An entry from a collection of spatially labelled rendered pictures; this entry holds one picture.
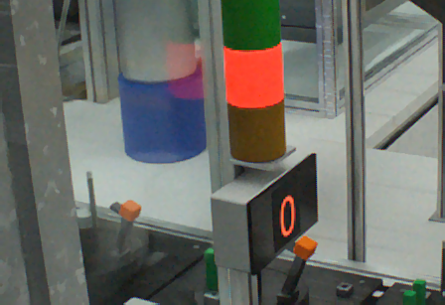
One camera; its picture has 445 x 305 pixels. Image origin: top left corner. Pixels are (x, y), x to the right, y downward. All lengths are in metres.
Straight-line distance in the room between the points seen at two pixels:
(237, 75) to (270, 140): 0.07
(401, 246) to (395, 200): 0.17
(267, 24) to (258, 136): 0.10
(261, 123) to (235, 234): 0.10
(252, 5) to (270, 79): 0.07
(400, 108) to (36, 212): 2.04
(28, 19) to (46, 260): 0.05
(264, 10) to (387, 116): 1.29
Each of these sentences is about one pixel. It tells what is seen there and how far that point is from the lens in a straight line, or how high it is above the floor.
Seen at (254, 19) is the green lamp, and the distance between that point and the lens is 0.92.
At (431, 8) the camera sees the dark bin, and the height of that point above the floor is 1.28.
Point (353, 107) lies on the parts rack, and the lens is 1.38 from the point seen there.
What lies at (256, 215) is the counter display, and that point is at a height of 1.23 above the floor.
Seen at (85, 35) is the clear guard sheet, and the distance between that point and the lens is 0.81.
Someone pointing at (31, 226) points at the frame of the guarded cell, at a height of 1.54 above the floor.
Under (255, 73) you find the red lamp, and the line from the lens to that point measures 0.94.
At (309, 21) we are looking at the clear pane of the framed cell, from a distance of 2.16.
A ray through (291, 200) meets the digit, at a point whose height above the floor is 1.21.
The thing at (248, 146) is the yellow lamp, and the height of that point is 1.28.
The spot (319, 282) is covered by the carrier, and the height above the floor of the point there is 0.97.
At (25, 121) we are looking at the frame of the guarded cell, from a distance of 0.21.
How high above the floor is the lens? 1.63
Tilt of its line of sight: 19 degrees down
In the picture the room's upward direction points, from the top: 3 degrees counter-clockwise
